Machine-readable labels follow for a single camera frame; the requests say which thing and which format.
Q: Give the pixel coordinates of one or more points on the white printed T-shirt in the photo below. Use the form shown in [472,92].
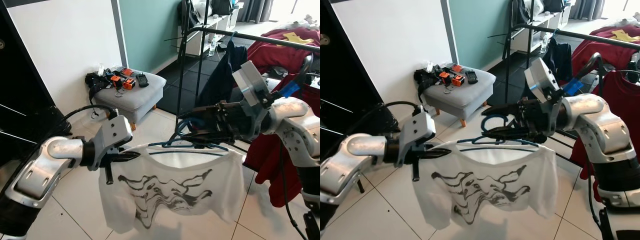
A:
[540,190]
[220,190]

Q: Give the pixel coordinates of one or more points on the black metal clothes rack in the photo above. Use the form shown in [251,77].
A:
[260,40]
[575,35]

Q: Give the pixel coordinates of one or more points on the white shelf unit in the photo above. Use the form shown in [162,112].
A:
[530,40]
[220,25]

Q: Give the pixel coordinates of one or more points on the orange black battery pack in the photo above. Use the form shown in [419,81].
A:
[444,79]
[116,82]
[129,82]
[456,77]

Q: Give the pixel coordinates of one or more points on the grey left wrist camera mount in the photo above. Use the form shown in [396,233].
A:
[420,127]
[117,132]

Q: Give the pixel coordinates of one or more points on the maroon blanket with yellow print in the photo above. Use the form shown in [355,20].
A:
[612,57]
[270,50]

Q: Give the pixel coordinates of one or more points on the clear water bottle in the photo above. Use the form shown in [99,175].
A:
[545,44]
[212,46]

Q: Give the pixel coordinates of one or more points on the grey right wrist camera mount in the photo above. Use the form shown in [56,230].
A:
[250,82]
[542,80]

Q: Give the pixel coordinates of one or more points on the grey upholstered footstool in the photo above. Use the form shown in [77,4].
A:
[145,97]
[475,97]

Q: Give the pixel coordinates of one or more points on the black hanging jacket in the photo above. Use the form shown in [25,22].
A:
[191,15]
[522,12]

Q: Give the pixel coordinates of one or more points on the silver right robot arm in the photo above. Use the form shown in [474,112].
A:
[295,130]
[600,130]

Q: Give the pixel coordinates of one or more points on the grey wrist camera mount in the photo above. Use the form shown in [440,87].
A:
[117,132]
[542,80]
[250,82]
[420,127]

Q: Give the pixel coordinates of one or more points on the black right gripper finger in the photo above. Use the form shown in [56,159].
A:
[210,136]
[507,107]
[210,107]
[507,134]

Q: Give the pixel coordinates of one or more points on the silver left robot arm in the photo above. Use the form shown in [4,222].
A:
[45,165]
[350,160]

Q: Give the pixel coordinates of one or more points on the grey window curtain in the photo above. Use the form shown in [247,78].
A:
[255,10]
[585,9]

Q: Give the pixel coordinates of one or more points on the red hanging shirt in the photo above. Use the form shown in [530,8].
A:
[625,110]
[265,155]

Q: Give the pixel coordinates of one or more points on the blue plastic clothes hanger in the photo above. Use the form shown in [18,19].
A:
[200,147]
[500,148]

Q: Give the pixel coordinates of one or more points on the black bag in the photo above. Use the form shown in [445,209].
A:
[222,7]
[553,5]

